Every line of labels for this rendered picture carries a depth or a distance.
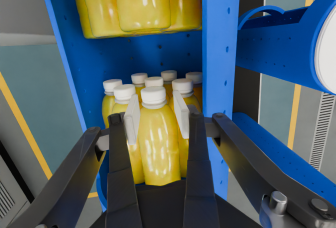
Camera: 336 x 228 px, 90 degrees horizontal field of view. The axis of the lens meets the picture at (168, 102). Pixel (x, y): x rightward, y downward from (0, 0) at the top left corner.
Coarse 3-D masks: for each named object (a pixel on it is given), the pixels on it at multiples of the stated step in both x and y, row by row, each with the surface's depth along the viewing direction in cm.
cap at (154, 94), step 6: (144, 90) 26; (150, 90) 26; (156, 90) 25; (162, 90) 25; (144, 96) 25; (150, 96) 25; (156, 96) 25; (162, 96) 26; (144, 102) 26; (150, 102) 25; (156, 102) 25
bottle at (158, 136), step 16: (144, 112) 26; (160, 112) 25; (144, 128) 26; (160, 128) 25; (176, 128) 27; (144, 144) 27; (160, 144) 26; (176, 144) 28; (144, 160) 28; (160, 160) 27; (176, 160) 29; (144, 176) 31; (160, 176) 28; (176, 176) 30
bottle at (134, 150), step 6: (120, 102) 29; (126, 102) 30; (114, 108) 30; (120, 108) 29; (138, 144) 31; (132, 150) 31; (138, 150) 32; (132, 156) 32; (138, 156) 32; (132, 162) 32; (138, 162) 32; (132, 168) 33; (138, 168) 33; (138, 174) 33; (138, 180) 34
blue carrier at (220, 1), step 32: (64, 0) 28; (224, 0) 18; (64, 32) 27; (192, 32) 38; (224, 32) 19; (64, 64) 27; (96, 64) 36; (128, 64) 42; (160, 64) 44; (192, 64) 41; (224, 64) 21; (96, 96) 36; (224, 96) 23; (224, 192) 31
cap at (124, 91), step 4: (124, 84) 32; (128, 84) 32; (132, 84) 31; (116, 88) 29; (120, 88) 29; (124, 88) 29; (128, 88) 29; (132, 88) 30; (116, 92) 29; (120, 92) 29; (124, 92) 29; (128, 92) 29; (132, 92) 30; (116, 96) 30; (120, 96) 29; (124, 96) 29; (128, 96) 29
